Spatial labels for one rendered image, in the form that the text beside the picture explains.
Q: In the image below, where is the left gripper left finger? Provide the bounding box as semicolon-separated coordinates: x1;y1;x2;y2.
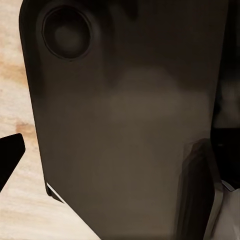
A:
0;133;26;192

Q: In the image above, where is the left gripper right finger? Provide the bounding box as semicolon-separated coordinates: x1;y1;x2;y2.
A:
224;132;240;172

